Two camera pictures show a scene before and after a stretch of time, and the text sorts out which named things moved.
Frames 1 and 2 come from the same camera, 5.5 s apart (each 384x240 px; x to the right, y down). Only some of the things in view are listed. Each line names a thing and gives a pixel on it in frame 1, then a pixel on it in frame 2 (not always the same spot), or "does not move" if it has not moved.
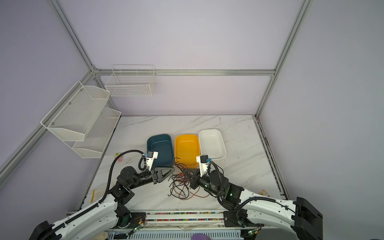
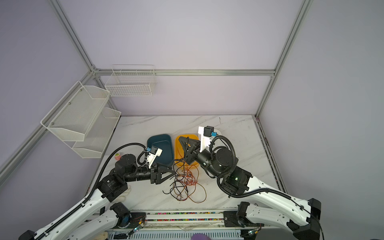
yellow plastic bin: [187, 148] does not move
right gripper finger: [194, 183] -> [189, 159]
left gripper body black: [154, 174] does not move
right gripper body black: [203, 182] -> [194, 151]
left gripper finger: [162, 174] does not move
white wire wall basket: [131, 80] does not move
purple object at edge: [200, 236] does not move
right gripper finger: [190, 173] -> [188, 143]
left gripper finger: [164, 171] does not move
